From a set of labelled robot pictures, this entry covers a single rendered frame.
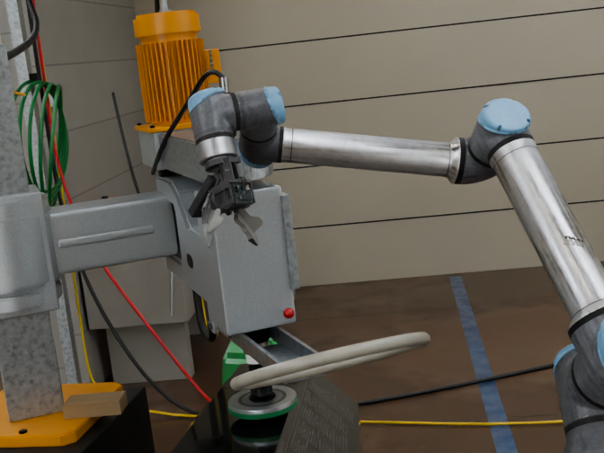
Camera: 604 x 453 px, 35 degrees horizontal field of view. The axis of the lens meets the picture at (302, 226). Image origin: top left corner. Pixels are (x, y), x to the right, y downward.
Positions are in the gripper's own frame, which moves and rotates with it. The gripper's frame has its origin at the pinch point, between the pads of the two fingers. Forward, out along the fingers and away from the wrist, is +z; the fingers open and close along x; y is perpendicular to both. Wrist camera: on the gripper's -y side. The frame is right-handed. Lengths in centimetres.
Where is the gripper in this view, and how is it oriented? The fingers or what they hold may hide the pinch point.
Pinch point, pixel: (231, 248)
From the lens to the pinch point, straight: 215.5
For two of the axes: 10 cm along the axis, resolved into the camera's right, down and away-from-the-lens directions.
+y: 7.0, -2.9, -6.5
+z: 2.2, 9.6, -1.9
